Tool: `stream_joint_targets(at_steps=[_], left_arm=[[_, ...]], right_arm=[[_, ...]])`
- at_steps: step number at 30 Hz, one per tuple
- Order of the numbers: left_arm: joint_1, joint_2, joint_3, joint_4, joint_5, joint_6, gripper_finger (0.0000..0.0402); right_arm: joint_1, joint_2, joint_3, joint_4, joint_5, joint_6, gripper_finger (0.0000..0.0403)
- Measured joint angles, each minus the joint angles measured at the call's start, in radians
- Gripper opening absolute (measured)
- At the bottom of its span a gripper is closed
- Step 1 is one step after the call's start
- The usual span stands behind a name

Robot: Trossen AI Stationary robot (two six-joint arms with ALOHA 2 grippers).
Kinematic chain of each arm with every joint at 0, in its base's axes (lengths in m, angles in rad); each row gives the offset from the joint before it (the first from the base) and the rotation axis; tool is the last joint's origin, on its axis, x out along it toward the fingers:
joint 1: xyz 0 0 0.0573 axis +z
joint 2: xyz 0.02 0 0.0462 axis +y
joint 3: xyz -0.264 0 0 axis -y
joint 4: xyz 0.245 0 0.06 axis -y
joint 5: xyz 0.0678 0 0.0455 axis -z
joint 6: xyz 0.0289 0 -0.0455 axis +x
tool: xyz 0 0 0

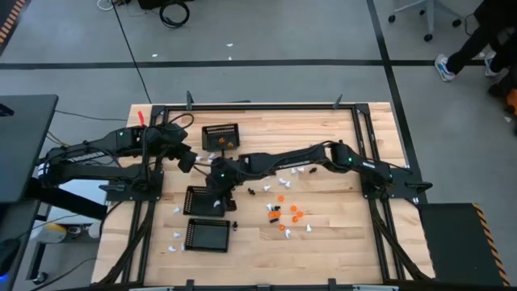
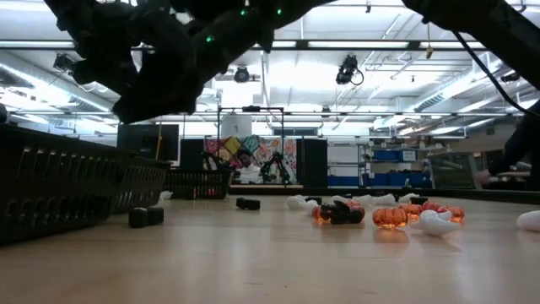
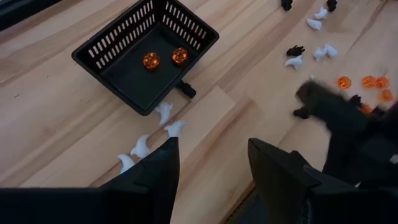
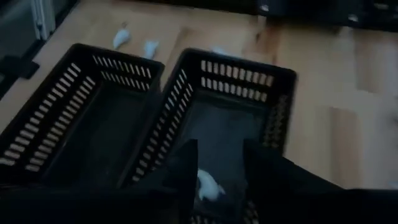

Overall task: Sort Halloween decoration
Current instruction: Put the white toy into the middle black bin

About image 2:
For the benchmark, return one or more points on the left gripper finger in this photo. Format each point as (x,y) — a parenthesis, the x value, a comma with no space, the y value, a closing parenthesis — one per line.
(93,50)
(156,101)

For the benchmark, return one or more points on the orange pumpkin figurine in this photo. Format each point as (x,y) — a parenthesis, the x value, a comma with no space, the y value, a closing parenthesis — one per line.
(430,205)
(455,213)
(358,207)
(390,217)
(317,213)
(411,209)

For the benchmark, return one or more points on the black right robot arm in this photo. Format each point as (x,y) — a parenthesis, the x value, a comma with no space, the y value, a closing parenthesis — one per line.
(485,21)

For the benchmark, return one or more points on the black background robot arm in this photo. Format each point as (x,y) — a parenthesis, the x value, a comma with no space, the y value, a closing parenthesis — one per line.
(274,169)

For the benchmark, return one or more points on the yellow pole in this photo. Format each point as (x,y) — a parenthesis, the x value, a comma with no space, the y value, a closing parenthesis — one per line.
(159,141)

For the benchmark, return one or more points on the black monitor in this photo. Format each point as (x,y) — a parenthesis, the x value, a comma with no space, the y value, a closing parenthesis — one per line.
(143,141)

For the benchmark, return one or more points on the round black ceiling fixture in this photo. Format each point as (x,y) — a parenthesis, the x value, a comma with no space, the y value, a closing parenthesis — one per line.
(241,74)

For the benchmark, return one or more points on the tall black cabinet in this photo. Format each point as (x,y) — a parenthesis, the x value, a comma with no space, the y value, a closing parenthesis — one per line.
(312,162)
(192,154)

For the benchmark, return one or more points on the black slotted plastic basket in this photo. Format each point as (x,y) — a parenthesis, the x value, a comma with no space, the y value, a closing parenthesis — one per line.
(198,183)
(143,186)
(50,190)

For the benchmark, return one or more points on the person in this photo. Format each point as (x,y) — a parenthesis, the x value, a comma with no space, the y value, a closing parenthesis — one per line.
(249,171)

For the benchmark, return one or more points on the shelf with blue bins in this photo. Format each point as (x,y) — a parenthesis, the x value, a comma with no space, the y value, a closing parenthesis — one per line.
(379,179)

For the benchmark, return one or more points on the grey green glass box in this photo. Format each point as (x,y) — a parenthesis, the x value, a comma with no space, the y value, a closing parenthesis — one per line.
(453,171)

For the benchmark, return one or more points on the person's hand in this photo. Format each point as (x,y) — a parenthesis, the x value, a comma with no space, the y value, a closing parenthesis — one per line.
(482,178)

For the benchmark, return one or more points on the black background frame rig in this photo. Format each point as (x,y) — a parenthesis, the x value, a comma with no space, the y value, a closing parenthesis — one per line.
(251,109)

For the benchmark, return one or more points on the black overhead frame beam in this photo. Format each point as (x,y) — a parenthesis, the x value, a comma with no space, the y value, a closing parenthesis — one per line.
(301,44)

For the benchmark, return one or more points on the colourful patterned wall hanging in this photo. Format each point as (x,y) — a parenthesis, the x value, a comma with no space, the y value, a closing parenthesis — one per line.
(270,148)

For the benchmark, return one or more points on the black aluminium table frame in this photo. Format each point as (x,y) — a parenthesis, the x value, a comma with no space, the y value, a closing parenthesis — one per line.
(464,193)

